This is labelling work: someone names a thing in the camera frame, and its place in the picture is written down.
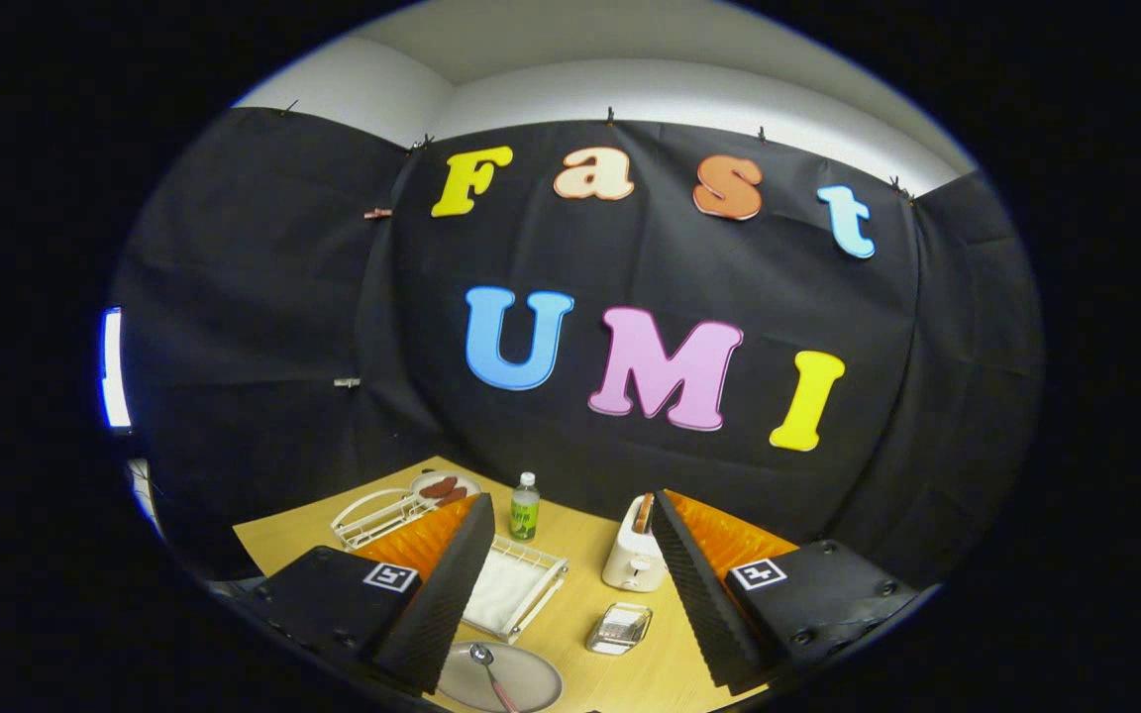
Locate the cream toaster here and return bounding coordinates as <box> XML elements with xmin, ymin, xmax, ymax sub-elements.
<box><xmin>602</xmin><ymin>493</ymin><xmax>671</xmax><ymax>593</ymax></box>

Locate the green label water bottle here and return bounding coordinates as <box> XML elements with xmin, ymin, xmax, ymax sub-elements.
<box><xmin>510</xmin><ymin>472</ymin><xmax>541</xmax><ymax>541</ymax></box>

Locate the metal wire basket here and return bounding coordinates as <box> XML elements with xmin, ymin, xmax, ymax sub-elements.
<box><xmin>586</xmin><ymin>602</ymin><xmax>653</xmax><ymax>657</ymax></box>

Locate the large beige plate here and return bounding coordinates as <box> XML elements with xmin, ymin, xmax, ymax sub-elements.
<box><xmin>437</xmin><ymin>639</ymin><xmax>564</xmax><ymax>713</ymax></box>

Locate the white wire dish rack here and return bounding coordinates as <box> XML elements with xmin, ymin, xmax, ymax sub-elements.
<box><xmin>331</xmin><ymin>487</ymin><xmax>570</xmax><ymax>643</ymax></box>

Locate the bright white screen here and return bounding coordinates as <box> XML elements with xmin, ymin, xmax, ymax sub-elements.
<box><xmin>100</xmin><ymin>307</ymin><xmax>133</xmax><ymax>432</ymax></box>

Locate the small grey plate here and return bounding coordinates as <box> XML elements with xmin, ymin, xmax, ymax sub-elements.
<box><xmin>410</xmin><ymin>470</ymin><xmax>482</xmax><ymax>508</ymax></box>

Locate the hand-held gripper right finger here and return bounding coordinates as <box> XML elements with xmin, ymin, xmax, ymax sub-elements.
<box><xmin>650</xmin><ymin>488</ymin><xmax>920</xmax><ymax>696</ymax></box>

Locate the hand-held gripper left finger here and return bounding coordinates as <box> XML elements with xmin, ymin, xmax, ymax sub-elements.
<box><xmin>232</xmin><ymin>492</ymin><xmax>497</xmax><ymax>697</ymax></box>

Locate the spoon with brown handle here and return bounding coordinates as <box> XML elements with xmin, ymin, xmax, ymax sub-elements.
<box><xmin>469</xmin><ymin>644</ymin><xmax>522</xmax><ymax>713</ymax></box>

